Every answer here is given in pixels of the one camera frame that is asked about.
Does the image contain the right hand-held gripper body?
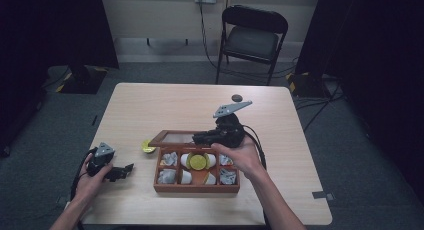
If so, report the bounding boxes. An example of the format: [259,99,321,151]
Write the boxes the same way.
[213,100,253,149]

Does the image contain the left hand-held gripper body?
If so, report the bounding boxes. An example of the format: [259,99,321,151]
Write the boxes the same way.
[87,142,116,178]

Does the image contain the wooden box with glass lid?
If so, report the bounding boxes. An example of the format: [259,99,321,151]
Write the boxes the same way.
[148,129,242,194]

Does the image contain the person's left hand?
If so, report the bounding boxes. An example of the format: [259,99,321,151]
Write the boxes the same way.
[74,153,114,204]

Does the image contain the person's right hand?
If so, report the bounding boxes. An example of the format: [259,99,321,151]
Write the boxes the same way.
[210,136,264,182]

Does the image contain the black stand base yellow tape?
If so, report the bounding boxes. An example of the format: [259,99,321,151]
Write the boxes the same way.
[285,71,333,99]
[54,64,109,95]

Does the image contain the black folding chair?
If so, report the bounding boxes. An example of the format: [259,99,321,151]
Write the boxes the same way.
[215,4,289,87]

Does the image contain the black curtain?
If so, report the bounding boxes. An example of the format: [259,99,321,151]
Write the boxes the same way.
[0,0,120,158]
[294,0,424,204]

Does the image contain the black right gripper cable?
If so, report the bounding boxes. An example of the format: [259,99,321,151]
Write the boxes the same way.
[242,124,272,230]

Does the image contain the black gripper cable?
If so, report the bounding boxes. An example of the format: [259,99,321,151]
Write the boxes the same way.
[242,124,272,230]
[69,148,98,230]

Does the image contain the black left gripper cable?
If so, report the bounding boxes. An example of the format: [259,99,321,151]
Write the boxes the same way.
[69,148,98,230]

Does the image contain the black floor cables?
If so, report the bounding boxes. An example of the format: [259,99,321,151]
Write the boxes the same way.
[294,79,346,133]

